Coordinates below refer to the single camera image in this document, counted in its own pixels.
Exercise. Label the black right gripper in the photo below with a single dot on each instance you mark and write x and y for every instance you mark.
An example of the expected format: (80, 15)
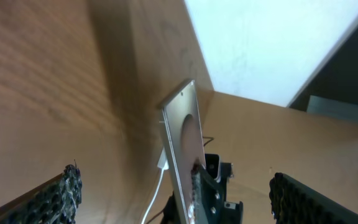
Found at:
(209, 198)

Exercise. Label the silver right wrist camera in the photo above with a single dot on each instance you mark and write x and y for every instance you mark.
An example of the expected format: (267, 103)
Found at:
(213, 166)

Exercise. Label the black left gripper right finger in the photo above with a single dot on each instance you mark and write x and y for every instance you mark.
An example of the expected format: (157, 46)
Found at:
(295, 203)

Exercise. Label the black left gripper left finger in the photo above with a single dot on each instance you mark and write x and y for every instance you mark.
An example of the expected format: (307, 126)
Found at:
(56, 201)

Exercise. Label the white power strip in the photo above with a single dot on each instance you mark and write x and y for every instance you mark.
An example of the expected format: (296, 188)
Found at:
(162, 162)

